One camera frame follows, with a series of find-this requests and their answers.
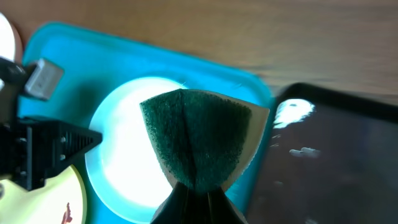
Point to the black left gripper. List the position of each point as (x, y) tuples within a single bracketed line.
[(48, 149)]

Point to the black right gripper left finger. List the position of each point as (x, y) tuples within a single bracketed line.
[(177, 208)]

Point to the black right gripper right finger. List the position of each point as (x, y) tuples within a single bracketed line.
[(214, 207)]

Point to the yellow plate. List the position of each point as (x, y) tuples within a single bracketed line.
[(62, 200)]

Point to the light blue plate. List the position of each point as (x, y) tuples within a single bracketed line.
[(123, 169)]

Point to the green yellow sponge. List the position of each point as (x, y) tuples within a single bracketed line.
[(202, 139)]

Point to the pink plate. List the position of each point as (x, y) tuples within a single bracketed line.
[(11, 44)]

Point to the black plastic tray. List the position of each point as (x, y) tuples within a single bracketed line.
[(331, 158)]

